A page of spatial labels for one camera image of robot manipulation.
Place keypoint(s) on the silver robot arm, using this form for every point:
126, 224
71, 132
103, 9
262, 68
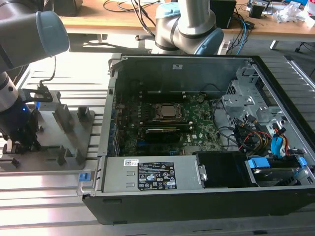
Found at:
24, 32

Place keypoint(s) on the grey metal parts rack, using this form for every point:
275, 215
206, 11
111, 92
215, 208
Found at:
56, 137

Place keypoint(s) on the blue case release latch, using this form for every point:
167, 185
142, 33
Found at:
83, 177

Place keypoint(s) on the grey power supply unit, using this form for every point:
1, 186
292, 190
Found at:
123, 172

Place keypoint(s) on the wooden desk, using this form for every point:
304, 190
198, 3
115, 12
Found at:
110, 22

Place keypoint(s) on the black graphics card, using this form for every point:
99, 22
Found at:
161, 135

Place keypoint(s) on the silver CPU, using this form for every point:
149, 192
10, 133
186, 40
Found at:
168, 110

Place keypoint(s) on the black and grey PC case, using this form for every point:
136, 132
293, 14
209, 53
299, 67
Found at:
172, 209

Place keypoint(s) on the silver coin battery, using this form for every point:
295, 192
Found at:
199, 100

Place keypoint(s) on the green motherboard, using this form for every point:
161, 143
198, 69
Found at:
204, 132

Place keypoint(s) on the grey metal drive cage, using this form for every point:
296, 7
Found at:
236, 103

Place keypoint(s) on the black computer box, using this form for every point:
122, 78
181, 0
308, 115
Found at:
224, 12

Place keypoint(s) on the hard disk in blue carrier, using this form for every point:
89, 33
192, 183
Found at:
273, 174

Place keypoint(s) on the small black device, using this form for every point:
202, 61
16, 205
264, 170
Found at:
256, 11

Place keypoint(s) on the clear plastic bag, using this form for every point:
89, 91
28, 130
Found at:
292, 12

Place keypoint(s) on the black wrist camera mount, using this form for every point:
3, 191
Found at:
37, 97

